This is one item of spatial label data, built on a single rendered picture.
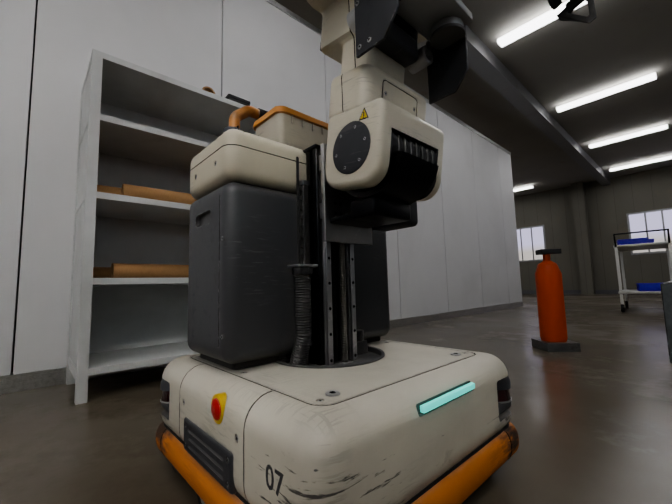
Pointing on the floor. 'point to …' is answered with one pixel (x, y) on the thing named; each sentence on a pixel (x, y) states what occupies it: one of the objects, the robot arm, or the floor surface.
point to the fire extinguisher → (551, 307)
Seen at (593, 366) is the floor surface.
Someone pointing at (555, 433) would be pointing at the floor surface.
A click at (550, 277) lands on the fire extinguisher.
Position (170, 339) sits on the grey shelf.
